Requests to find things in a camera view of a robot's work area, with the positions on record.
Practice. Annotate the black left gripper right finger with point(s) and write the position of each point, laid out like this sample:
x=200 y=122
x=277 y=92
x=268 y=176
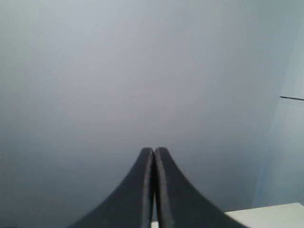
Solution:
x=179 y=204

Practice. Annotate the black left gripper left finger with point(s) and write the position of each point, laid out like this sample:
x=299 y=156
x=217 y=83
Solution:
x=130 y=205

